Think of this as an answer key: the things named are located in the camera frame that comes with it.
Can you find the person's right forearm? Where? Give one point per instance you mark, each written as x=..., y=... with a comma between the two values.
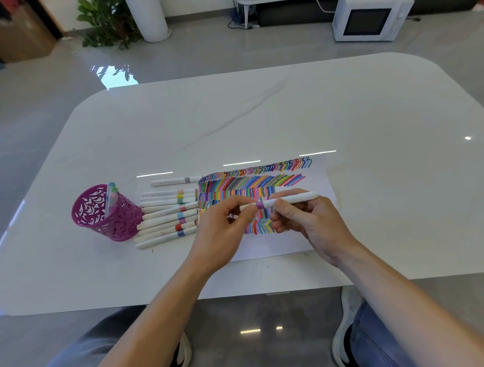
x=400, y=306

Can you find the brown cardboard box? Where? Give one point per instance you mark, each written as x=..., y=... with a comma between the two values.
x=22, y=34

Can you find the purple-banded white marker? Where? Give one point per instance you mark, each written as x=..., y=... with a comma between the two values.
x=308, y=197

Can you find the black low cabinet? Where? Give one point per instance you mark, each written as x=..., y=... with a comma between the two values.
x=295, y=11

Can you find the person's left forearm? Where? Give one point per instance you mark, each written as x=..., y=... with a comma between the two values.
x=162, y=313

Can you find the magenta perforated pen holder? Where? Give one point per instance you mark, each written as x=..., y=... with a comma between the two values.
x=102, y=217

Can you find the person's shoe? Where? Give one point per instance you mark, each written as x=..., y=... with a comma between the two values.
x=184, y=351
x=346, y=321

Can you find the person's right leg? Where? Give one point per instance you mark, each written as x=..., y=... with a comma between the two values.
x=374, y=340

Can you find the person's left shoe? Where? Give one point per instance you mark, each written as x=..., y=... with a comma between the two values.
x=184, y=351

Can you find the row of white markers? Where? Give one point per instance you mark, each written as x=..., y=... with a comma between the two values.
x=166, y=217

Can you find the person's leg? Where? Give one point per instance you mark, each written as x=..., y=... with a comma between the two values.
x=94, y=340
x=374, y=340

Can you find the person's left leg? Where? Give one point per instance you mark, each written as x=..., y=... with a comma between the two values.
x=94, y=340

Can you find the white cylindrical column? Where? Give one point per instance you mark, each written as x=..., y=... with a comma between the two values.
x=149, y=19

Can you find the white microwave oven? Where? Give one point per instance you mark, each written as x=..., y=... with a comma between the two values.
x=368, y=20

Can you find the green potted plant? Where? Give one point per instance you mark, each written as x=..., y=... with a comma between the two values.
x=107, y=22

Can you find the person's right thumb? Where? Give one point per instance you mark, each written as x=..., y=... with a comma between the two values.
x=289, y=208

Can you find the light blue capped marker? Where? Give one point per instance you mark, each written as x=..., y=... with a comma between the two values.
x=110, y=196

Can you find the white plastic stool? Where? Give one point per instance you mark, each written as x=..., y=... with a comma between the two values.
x=247, y=11

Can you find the person's left thumb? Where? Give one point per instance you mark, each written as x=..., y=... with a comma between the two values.
x=245, y=218

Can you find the light green capped marker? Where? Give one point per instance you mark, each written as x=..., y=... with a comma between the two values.
x=115, y=198

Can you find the person's right shoe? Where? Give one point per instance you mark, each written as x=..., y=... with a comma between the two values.
x=346, y=321

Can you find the person's right hand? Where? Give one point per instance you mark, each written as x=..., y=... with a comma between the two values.
x=321, y=227

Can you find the paper sheet with coloured strokes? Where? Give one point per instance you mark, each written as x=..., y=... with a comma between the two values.
x=291, y=177

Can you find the person's left hand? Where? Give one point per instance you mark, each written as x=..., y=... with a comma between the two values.
x=215, y=238

